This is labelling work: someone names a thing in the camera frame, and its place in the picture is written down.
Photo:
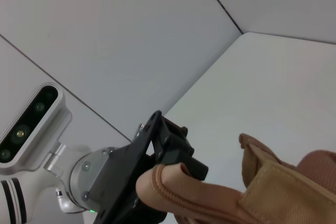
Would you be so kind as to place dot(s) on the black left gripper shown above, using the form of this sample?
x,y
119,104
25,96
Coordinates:
x,y
118,182

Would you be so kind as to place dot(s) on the khaki canvas food bag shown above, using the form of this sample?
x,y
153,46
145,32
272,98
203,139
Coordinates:
x,y
262,197

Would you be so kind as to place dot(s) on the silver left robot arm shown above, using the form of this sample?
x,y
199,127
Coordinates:
x,y
78,171

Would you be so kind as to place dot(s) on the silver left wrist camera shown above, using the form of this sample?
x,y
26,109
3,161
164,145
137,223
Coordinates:
x,y
26,129

